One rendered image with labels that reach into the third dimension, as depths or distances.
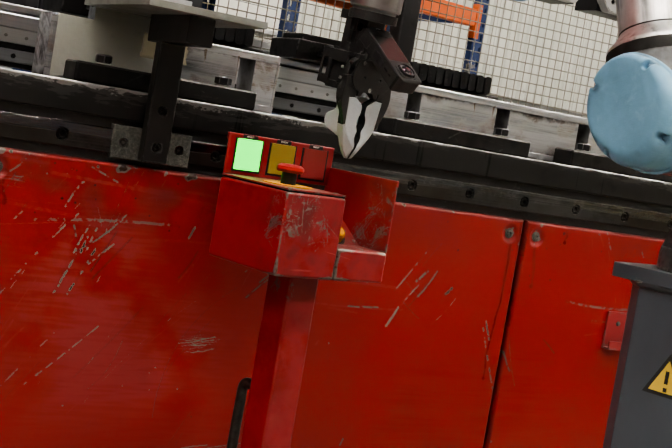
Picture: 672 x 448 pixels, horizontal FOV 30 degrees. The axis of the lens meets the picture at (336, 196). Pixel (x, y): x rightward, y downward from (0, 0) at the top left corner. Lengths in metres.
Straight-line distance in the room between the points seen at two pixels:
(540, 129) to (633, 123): 1.09
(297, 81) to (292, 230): 0.74
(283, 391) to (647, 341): 0.60
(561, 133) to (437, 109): 0.29
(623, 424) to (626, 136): 0.33
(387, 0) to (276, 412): 0.61
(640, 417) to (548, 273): 0.89
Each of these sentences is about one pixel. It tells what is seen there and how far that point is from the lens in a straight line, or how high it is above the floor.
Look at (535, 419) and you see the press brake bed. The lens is 2.35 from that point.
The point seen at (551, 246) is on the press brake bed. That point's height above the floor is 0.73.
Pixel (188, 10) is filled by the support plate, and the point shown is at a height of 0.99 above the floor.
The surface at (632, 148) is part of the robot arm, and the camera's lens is 1.31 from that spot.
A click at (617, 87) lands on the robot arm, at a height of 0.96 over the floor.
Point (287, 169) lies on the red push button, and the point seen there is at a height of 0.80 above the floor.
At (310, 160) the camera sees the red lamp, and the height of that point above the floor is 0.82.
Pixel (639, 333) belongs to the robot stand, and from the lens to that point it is 1.43.
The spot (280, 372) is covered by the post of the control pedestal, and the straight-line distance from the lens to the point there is 1.80.
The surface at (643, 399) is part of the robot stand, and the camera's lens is 1.43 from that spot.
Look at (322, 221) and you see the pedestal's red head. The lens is 1.72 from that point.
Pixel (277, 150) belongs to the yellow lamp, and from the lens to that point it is 1.85.
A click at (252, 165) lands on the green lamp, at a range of 1.82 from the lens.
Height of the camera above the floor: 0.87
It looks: 3 degrees down
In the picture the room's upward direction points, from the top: 10 degrees clockwise
